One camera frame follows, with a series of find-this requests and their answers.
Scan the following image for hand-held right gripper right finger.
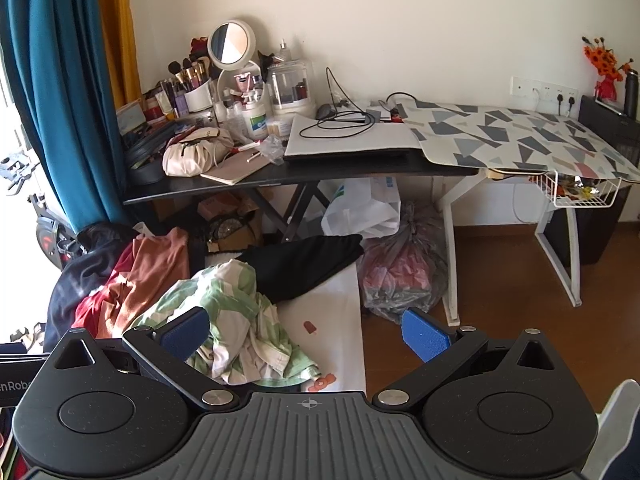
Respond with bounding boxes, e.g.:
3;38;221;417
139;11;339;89
372;308;566;411

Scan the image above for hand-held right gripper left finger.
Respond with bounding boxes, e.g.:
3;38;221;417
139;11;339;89
47;306;241;412

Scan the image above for green leaf print pajama shirt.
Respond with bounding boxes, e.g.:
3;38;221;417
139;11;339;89
129;259;321;387

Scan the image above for clear bag of clothes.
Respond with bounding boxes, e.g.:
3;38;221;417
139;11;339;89
360;200;449;323

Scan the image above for orange brown garment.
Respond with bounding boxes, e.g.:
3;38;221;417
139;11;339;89
97;227;191;339

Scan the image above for red garment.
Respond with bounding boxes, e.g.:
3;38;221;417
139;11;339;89
72;255;137;332

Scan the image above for white printed mat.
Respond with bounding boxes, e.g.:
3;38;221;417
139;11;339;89
277;260;368;393

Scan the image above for dark navy garment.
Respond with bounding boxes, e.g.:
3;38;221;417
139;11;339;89
44;221;140;353

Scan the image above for cardboard box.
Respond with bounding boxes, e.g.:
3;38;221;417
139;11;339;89
197;195;266;253

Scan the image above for black garment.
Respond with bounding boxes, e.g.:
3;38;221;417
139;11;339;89
235;233;364;306

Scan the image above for white plastic bag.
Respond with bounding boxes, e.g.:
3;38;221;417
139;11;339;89
321;176;403;240

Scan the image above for black round case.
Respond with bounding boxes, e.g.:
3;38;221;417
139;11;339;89
125;145;167;184

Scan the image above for pink notebook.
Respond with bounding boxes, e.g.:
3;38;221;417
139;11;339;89
200;149;273;186

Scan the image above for black desk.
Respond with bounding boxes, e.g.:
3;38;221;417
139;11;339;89
122;110;480;246

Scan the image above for grey felt laptop sleeve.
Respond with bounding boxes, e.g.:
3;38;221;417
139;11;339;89
282;112;426;163

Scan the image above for white plastic object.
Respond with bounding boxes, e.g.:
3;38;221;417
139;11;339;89
597;379;640;480

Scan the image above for geometric patterned tablecloth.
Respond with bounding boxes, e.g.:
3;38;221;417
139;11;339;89
402;100;640;184

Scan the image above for stack of makeup palettes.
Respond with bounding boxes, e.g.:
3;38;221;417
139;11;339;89
116;100;175;147

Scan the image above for white pump lotion bottle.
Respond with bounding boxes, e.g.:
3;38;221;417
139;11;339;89
241;89;274;141

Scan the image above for white makeup brush holder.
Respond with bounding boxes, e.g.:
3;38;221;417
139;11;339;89
167;57;217;113

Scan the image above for clear cosmetic organizer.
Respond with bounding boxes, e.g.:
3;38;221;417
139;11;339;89
267;57;319;121

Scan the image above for black cabinet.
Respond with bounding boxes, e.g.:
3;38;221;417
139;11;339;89
542;94;640;266

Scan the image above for teal curtain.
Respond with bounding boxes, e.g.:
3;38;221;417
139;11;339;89
0;0;133;233

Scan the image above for round white makeup mirror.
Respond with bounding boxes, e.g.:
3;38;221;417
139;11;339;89
206;20;262;92

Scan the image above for mustard yellow curtain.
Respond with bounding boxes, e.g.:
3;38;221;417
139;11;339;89
95;0;142;108

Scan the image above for black water bottle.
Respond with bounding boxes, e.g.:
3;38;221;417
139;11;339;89
622;67;640;117

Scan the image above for orange flowers in red vase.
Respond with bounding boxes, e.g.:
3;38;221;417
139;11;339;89
581;35;634;102

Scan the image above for white metal table frame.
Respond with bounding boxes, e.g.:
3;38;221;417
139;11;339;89
432;167;621;326

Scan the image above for beige drawstring pouch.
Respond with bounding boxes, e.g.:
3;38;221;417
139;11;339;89
162;127;236;177

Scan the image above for white wire basket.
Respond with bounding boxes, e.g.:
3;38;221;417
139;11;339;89
540;170;623;208

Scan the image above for thick black power cable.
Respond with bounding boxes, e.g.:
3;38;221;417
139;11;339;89
385;91;426;112

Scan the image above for thin black looped cable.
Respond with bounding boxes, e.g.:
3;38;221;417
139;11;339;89
299;66;376;140

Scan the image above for white wall socket panel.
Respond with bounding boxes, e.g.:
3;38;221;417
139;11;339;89
510;76;580;104

